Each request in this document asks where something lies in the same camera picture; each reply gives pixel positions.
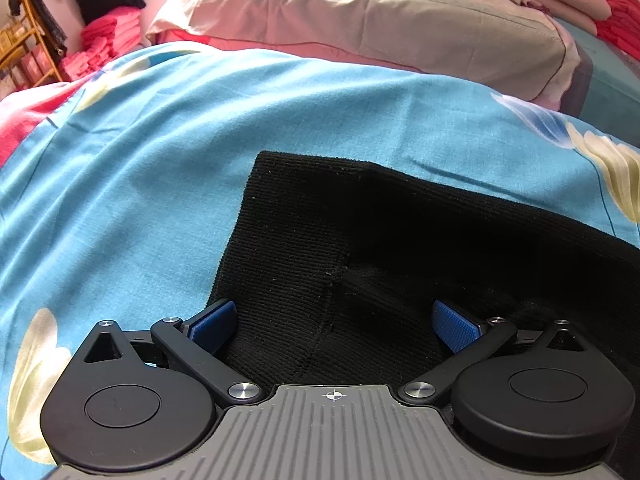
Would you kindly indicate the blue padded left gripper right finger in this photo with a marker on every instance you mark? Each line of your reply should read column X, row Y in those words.
column 454, row 329

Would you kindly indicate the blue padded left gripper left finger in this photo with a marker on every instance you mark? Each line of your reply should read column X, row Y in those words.
column 213, row 327

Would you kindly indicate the black knit pants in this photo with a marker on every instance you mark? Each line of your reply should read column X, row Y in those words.
column 334, row 267

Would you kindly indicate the blue floral bed sheet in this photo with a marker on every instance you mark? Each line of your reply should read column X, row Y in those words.
column 119, row 191

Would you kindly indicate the teal grey patterned pillow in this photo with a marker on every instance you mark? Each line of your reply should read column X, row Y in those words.
column 605, row 87

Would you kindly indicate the beige grey pillow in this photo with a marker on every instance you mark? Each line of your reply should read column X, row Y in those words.
column 507, row 45

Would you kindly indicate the pink red cloth pile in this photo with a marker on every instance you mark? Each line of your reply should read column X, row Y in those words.
column 111, row 36

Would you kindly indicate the wooden shelf rack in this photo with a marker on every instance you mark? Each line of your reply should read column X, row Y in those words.
column 29, row 49

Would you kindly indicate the red folded cloth stack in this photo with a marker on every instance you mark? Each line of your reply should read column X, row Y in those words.
column 622, row 28

